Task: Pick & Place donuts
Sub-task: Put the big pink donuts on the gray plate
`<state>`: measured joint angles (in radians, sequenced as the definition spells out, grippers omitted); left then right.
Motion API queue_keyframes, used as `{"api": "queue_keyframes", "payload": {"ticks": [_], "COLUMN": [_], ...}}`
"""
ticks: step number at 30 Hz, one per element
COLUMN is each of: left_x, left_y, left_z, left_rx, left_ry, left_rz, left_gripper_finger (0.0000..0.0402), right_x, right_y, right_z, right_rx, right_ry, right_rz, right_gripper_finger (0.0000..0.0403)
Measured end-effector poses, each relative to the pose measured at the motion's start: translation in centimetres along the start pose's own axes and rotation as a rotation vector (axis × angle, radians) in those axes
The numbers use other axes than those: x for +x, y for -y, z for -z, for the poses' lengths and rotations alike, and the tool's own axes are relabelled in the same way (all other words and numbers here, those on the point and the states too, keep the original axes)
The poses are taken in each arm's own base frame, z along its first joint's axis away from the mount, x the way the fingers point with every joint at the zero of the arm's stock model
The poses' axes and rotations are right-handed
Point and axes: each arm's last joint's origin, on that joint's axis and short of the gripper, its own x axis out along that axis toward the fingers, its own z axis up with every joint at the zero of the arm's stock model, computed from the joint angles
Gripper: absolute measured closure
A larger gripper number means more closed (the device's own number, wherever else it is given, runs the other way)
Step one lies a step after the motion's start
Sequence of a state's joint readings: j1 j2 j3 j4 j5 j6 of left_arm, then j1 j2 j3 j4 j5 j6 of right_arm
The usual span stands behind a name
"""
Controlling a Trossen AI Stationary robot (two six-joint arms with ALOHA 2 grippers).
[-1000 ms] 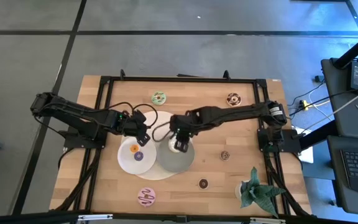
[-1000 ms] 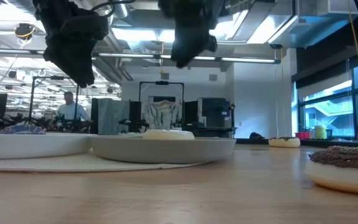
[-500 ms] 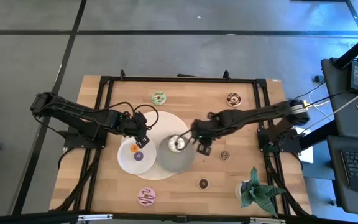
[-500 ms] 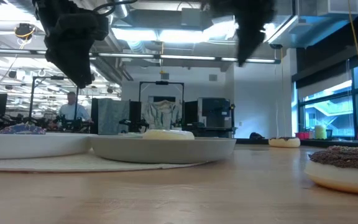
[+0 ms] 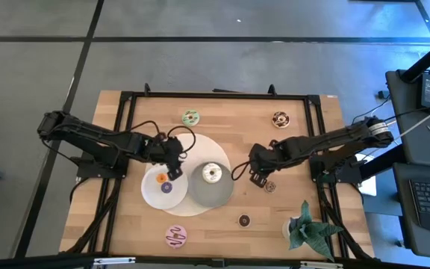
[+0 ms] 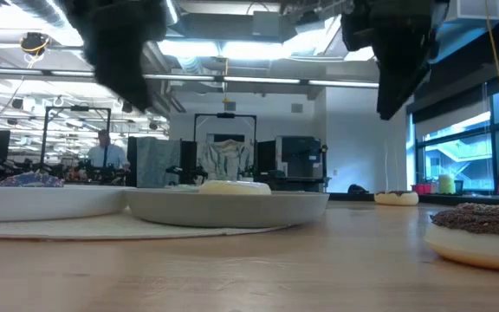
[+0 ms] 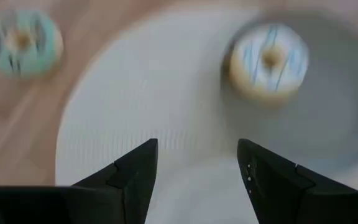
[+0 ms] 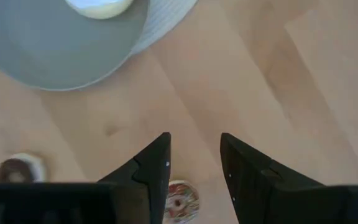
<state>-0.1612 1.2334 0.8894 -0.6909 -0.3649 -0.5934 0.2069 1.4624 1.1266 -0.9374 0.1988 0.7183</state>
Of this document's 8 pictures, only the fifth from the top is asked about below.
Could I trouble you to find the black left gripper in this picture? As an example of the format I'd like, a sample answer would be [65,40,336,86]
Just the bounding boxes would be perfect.
[146,134,184,182]

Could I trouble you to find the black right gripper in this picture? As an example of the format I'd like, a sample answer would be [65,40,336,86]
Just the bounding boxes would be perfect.
[248,140,281,189]

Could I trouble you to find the green plant in white pot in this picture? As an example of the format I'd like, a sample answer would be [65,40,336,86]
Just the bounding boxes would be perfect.
[281,200,345,262]

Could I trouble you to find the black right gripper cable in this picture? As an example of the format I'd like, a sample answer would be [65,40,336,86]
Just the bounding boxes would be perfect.
[231,159,252,182]

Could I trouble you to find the silver bracket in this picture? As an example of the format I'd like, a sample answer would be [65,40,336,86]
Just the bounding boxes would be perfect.
[93,256,137,266]
[299,261,345,269]

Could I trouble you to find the black camera rig bar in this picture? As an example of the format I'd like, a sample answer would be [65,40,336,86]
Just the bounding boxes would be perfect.
[0,253,430,269]

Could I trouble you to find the grey plate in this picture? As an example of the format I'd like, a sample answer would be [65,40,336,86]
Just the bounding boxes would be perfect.
[187,161,235,208]

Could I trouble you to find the black cable bundle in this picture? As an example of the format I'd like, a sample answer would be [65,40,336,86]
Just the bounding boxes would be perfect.
[317,182,373,261]
[67,178,122,255]

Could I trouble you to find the black side desk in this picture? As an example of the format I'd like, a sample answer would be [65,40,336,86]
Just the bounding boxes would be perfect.
[385,69,430,167]

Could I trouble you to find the black metal table frame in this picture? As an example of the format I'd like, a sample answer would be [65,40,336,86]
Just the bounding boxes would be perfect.
[65,90,375,262]

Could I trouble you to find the pink donut with chocolate drizzle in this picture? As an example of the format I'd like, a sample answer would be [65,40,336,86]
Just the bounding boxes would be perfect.
[164,224,188,250]

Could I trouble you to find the black metal beam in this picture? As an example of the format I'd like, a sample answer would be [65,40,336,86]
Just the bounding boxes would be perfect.
[400,31,430,84]
[360,143,406,180]

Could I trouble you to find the white glazed donut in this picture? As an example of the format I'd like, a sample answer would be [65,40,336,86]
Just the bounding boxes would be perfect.
[202,162,223,184]

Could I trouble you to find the dark grey side desk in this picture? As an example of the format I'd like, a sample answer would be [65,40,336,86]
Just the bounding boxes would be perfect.
[393,162,430,261]

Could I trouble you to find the thin white rod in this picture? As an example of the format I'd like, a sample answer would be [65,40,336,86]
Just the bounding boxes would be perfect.
[396,99,430,140]

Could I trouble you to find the large white round plate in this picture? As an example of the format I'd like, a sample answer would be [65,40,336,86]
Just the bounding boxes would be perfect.
[144,133,232,217]

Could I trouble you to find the chocolate donut with white drizzle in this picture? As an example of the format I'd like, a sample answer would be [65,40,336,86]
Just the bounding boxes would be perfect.
[272,111,291,129]

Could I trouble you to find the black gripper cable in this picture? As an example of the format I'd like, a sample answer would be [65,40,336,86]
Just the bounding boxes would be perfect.
[231,159,252,182]
[166,125,197,155]

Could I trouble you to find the white paper sheet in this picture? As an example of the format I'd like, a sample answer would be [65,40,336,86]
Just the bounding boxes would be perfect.
[355,152,378,197]

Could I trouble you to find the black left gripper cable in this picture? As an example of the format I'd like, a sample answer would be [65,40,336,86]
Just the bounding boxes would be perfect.
[166,125,197,155]

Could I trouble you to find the green glazed donut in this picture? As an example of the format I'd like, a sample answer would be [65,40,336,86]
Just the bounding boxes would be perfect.
[181,109,201,127]

